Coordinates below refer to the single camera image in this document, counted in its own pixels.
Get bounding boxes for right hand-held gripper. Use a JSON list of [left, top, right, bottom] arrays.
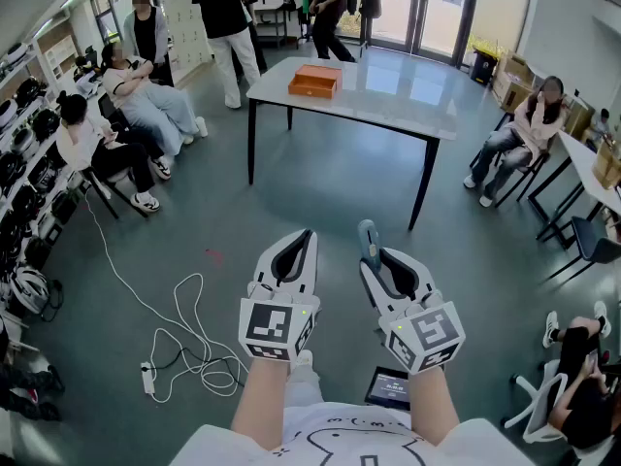
[[359, 247, 468, 376]]

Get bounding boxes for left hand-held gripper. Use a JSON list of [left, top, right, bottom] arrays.
[[237, 229, 323, 364]]

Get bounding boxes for grey-blue handled tool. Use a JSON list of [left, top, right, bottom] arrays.
[[357, 218, 385, 274]]

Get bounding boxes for orange leather box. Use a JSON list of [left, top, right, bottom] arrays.
[[287, 63, 344, 101]]

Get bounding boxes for person's left forearm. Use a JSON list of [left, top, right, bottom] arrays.
[[230, 355, 293, 451]]

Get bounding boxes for person's right forearm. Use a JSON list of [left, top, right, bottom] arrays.
[[406, 362, 462, 449]]

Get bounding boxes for small black screen device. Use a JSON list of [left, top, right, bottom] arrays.
[[364, 366, 411, 412]]

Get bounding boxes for person's light grey trousers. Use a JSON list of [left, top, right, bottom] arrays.
[[284, 365, 324, 408]]

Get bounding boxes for person's white printed t-shirt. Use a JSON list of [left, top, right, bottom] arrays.
[[168, 399, 538, 466]]

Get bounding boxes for white power strip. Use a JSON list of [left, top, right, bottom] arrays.
[[140, 360, 157, 398]]

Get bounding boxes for grey marble table black legs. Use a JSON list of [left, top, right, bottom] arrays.
[[245, 55, 460, 233]]

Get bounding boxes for white office chair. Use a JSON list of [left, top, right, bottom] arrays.
[[501, 358, 570, 446]]

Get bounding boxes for dark blue chair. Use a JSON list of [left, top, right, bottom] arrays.
[[538, 215, 621, 286]]

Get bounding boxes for brown cardboard box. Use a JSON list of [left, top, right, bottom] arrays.
[[491, 52, 536, 114]]

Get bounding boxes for black bin yellow lid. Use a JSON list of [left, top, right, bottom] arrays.
[[471, 46, 499, 87]]

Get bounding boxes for light wooden box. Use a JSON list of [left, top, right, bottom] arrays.
[[591, 138, 621, 191]]

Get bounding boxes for black metal shelf table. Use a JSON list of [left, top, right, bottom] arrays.
[[253, 4, 303, 50]]

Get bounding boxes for white lockers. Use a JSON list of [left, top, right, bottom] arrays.
[[159, 0, 215, 84]]

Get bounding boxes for white helmet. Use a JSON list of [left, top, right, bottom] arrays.
[[9, 265, 52, 316]]

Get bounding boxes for group of black helmets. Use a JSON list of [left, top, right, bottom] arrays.
[[0, 41, 74, 281]]

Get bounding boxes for white shelving rack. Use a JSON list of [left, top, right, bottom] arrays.
[[0, 40, 94, 320]]

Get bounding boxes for thin black cable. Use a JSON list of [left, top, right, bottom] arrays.
[[151, 346, 246, 388]]

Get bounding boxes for long white cable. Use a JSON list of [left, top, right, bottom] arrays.
[[83, 187, 249, 405]]

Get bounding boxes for white table black frame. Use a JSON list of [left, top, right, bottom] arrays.
[[527, 128, 621, 243]]

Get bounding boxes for glass door black frame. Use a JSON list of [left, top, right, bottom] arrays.
[[368, 0, 482, 63]]

